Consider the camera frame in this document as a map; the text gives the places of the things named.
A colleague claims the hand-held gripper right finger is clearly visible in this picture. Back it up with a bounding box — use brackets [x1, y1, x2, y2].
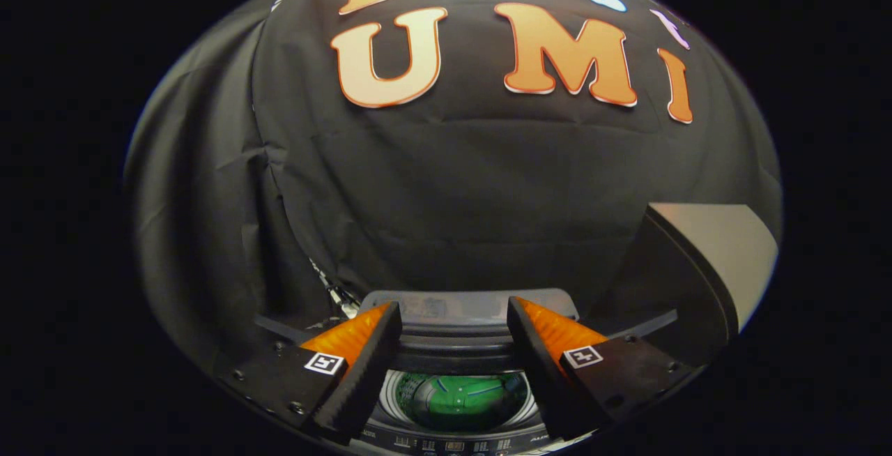
[506, 296, 702, 443]

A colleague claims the braided cable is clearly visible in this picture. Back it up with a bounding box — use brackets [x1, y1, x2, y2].
[310, 259, 362, 319]

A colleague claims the green polo shirt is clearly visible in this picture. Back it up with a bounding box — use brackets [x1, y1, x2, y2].
[397, 372, 530, 432]

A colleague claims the dark grey washing machine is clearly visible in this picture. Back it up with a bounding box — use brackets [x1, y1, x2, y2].
[254, 289, 680, 456]

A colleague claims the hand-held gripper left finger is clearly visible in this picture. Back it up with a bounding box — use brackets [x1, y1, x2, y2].
[213, 301, 405, 446]

